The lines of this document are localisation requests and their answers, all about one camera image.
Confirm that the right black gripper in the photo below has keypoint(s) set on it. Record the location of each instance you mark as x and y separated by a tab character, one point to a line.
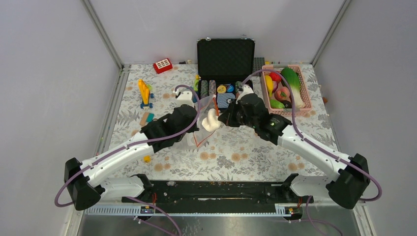
227	117

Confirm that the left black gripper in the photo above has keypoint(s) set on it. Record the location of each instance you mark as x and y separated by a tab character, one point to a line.
193	129

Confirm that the clear orange-zip bag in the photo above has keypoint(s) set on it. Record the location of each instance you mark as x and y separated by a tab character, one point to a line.
197	138

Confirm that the yellow toy banana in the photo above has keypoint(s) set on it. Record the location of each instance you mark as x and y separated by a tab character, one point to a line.
269	85

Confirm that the pink toy peach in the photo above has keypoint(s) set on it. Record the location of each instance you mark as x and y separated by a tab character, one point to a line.
282	93

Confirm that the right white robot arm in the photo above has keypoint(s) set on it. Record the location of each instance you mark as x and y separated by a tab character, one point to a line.
346	178

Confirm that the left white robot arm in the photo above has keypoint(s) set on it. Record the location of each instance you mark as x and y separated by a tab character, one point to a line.
88	182

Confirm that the pink plastic basket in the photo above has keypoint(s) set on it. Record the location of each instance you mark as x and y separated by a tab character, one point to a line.
303	92

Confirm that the wooden teal toy blocks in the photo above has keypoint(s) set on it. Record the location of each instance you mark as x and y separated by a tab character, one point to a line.
146	118

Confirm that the purple toy onion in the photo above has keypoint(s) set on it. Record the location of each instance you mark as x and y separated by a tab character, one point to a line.
275	86

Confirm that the green yellow toy figure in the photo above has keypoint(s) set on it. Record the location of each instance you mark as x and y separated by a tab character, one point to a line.
196	83

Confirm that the dark toy eggplant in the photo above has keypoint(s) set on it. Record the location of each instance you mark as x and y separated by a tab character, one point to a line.
287	104

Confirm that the red toy strawberry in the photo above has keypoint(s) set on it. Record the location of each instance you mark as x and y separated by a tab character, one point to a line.
275	77

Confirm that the yellow blue toy cart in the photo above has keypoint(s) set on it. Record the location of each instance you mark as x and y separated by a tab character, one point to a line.
146	95

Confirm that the grey building baseplate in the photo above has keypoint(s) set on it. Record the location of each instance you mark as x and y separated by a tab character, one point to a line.
258	63

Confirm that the black poker chip case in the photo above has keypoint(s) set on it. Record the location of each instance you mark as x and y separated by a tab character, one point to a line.
223	61

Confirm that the green white bok choy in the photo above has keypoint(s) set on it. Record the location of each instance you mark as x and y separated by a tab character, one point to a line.
294	82

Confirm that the red white toy block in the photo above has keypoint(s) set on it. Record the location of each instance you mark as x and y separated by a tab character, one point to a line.
162	66

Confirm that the small yellow toy piece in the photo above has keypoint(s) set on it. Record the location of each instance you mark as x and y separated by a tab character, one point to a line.
146	159

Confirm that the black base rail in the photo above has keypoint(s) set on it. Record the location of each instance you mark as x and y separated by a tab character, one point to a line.
217	197

